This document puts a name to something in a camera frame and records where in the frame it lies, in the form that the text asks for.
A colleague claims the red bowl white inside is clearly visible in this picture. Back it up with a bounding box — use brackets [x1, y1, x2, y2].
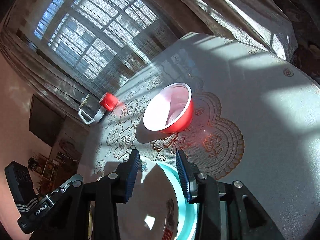
[143, 82, 194, 134]

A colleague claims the black striped sleeve forearm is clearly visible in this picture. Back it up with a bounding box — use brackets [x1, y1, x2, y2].
[4, 161, 38, 215]

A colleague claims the teal rimmed white plate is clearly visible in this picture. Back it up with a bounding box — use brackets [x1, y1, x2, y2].
[117, 157, 198, 240]

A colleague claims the wooden shelf cabinet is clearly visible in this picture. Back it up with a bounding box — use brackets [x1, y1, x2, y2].
[28, 132, 84, 197]

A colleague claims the white floral tablecloth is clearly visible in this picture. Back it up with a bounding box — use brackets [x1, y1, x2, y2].
[78, 33, 319, 239]

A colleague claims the large grid window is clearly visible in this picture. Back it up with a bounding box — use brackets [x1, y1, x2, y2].
[33, 0, 158, 80]

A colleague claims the sheer lace curtain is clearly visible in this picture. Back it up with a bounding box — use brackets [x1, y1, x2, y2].
[1, 0, 297, 117]

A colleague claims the dark wall television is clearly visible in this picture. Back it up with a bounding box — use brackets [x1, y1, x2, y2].
[29, 95, 64, 147]

